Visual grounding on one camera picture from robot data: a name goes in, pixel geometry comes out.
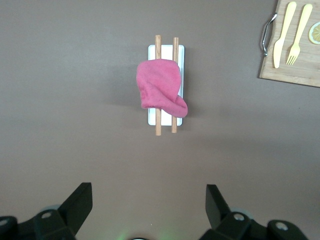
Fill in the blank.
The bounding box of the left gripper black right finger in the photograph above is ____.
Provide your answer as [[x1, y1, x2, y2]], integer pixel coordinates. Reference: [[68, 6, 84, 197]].
[[199, 184, 309, 240]]

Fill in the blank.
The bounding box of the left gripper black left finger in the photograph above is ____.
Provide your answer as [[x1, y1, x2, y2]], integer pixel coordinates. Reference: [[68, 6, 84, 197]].
[[0, 182, 94, 240]]

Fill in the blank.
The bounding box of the pink cloth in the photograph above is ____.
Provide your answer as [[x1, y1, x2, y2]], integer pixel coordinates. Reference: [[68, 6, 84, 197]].
[[135, 59, 189, 118]]

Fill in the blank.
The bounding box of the wooden cutting board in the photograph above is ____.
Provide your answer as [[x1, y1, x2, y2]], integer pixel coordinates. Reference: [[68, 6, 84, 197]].
[[258, 0, 320, 88]]

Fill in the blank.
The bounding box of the white rectangular tray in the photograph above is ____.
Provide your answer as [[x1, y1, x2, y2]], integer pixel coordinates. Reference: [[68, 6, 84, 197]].
[[147, 44, 186, 126]]

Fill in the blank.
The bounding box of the wooden rod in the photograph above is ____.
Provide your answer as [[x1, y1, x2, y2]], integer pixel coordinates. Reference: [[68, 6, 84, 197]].
[[154, 34, 162, 137], [171, 37, 180, 134]]

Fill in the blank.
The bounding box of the yellow plastic knife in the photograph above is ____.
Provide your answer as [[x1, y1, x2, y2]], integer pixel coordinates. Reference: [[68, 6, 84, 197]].
[[272, 1, 298, 69]]

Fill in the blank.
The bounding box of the yellow plastic fork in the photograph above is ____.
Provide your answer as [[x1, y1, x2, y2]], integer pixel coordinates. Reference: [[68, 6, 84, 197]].
[[285, 3, 314, 66]]

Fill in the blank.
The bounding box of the lemon slice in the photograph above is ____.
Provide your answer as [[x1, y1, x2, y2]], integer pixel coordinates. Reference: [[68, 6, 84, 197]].
[[308, 21, 320, 45]]

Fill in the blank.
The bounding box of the metal board handle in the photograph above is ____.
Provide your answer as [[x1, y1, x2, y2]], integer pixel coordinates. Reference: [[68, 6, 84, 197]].
[[260, 13, 278, 57]]

